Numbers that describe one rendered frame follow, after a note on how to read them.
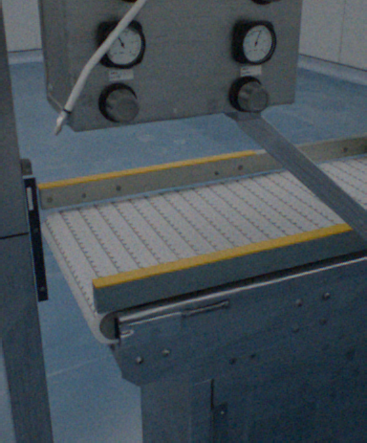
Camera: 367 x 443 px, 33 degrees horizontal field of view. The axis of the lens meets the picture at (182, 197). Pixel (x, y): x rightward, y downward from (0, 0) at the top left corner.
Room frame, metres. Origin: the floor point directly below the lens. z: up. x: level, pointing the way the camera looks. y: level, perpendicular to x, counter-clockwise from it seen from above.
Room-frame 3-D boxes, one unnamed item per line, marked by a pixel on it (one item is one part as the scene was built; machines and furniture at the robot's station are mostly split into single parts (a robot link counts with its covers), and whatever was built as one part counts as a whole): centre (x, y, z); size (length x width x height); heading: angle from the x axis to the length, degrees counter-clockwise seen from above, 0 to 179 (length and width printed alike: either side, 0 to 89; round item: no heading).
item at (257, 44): (0.55, -0.06, 1.10); 0.04 x 0.01 x 0.04; 114
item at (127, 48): (0.50, 0.05, 1.11); 0.04 x 0.01 x 0.04; 114
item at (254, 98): (0.55, -0.06, 1.06); 0.03 x 0.03 x 0.04; 24
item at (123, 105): (0.50, 0.05, 1.07); 0.03 x 0.02 x 0.04; 114
